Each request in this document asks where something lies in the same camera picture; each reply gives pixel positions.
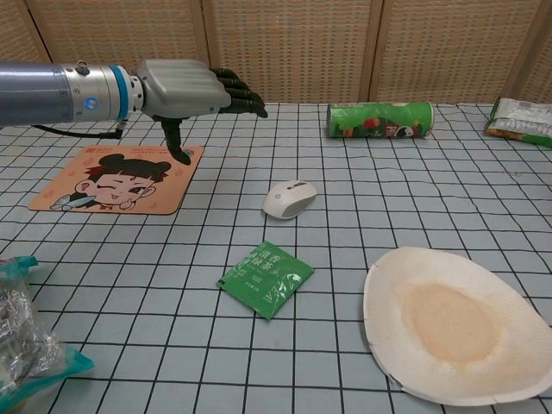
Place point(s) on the green chip can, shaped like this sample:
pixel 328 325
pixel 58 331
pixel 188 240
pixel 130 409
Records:
pixel 379 121

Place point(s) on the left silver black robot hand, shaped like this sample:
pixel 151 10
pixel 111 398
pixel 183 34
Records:
pixel 185 88

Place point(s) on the orange cartoon girl mouse pad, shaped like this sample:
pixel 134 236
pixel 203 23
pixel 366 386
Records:
pixel 164 190

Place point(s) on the white computer mouse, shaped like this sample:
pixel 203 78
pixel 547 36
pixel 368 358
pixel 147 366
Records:
pixel 286 200

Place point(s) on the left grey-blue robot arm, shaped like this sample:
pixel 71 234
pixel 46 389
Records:
pixel 52 95

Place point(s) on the teal clear snack bag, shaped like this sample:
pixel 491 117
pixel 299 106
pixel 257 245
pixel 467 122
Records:
pixel 30 353

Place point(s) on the blue checked tablecloth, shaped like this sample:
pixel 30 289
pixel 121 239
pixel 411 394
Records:
pixel 194 345

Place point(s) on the green white snack bag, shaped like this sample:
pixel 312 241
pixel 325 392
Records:
pixel 522 123

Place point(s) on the white paper plate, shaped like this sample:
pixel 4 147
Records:
pixel 448 328

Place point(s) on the woven wooden folding screen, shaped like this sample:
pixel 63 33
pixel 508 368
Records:
pixel 302 47

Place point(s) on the green tea sachet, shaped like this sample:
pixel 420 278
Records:
pixel 265 280

